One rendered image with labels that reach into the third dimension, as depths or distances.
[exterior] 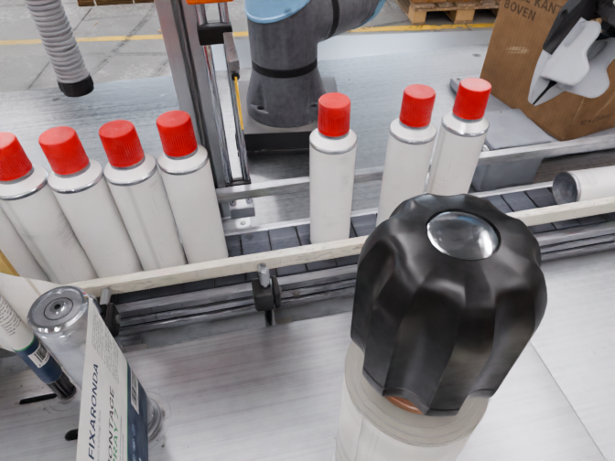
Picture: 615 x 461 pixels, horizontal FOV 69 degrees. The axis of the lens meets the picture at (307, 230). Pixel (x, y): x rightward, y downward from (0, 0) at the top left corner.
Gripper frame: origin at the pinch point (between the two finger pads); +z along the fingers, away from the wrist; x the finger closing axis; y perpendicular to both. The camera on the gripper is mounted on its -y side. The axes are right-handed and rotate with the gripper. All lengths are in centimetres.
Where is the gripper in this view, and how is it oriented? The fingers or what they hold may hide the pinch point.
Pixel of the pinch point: (536, 91)
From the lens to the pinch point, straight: 58.1
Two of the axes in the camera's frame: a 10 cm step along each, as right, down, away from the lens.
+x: 8.6, 2.3, 4.6
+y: 1.9, 6.9, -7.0
